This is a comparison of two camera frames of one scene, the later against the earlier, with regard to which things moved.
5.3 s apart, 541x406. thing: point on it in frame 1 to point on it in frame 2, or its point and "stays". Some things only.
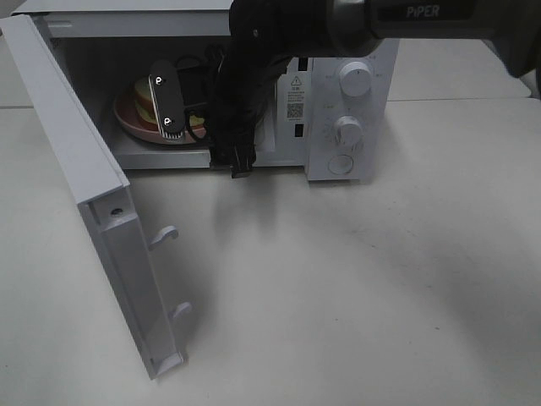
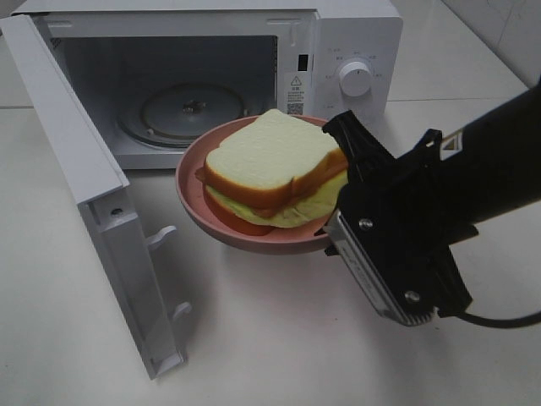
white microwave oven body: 143,67 stays
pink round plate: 124,114 to 307,236
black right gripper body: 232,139 to 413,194
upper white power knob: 355,79 stays
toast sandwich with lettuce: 145,108 to 272,172
